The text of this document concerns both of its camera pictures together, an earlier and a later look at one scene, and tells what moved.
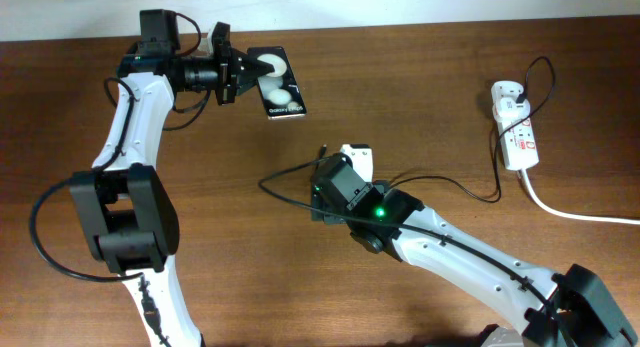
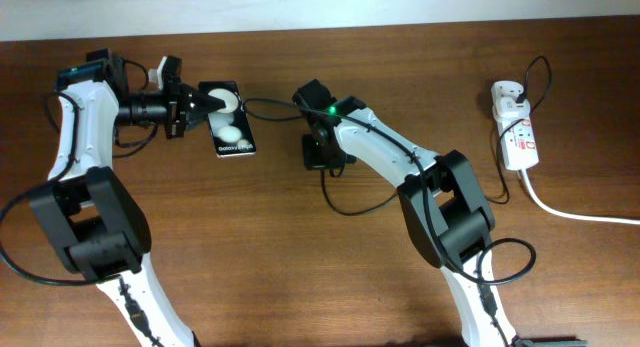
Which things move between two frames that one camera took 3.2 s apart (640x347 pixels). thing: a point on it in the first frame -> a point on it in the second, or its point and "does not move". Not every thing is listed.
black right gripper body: [329, 213] -> [314, 155]
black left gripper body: [224, 74] -> [174, 110]
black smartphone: [279, 89] -> [230, 127]
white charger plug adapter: [508, 108] does not move
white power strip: [517, 137] does not move
